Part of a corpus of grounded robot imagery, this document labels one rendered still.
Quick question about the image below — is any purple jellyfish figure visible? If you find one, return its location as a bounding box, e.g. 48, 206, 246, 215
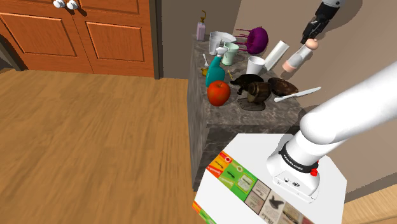
235, 26, 270, 55

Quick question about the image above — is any teal spray bottle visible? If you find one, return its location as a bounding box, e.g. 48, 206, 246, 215
205, 46, 229, 88

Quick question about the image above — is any brown barrel mug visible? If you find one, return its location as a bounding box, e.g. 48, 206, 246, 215
237, 81, 274, 112

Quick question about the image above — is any red apple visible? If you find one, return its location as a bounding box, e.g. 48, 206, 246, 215
206, 80, 232, 108

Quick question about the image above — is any orange wooden double door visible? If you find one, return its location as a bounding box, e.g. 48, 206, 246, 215
0, 0, 161, 79

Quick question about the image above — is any tall white cup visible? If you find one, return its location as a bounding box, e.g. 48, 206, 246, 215
208, 32, 223, 56

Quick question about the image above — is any pink and white bottle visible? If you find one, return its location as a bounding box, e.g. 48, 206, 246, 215
281, 38, 319, 74

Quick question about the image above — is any lilac soap dispenser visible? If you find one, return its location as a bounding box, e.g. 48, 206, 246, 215
196, 10, 207, 42

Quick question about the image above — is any mint green mug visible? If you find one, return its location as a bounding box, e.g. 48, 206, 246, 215
221, 42, 240, 67

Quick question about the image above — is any white knife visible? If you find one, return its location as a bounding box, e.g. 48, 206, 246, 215
274, 86, 323, 103

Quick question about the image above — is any grey marble counter block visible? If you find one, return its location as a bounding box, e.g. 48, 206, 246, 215
186, 34, 306, 192

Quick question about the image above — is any white bowl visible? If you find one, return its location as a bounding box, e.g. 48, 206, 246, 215
211, 31, 237, 45

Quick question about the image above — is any dark turtle figure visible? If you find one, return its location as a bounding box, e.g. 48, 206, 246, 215
230, 73, 265, 95

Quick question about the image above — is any white patterned robot stand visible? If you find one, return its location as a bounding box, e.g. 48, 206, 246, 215
192, 133, 347, 224

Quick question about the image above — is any brown oval lump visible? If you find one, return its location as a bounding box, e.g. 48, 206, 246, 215
267, 77, 300, 97

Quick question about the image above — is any white paper cup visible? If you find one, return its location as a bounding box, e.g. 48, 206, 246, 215
246, 55, 267, 76

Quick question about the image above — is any white roll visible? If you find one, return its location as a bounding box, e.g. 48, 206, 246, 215
263, 39, 291, 72

